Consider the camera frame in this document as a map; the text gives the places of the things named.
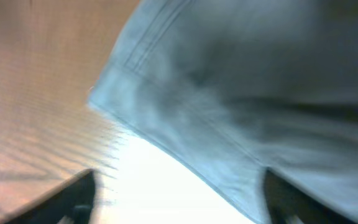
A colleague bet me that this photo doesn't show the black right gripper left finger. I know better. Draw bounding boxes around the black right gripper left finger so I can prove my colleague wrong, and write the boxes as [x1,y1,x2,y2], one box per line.
[1,169,96,224]

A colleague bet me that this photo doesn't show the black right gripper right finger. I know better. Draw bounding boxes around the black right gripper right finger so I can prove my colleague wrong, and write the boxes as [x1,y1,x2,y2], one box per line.
[263,168,356,224]

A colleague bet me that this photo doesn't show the grey shorts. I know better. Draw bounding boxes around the grey shorts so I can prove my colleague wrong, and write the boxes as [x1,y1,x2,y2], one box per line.
[88,0,358,223]

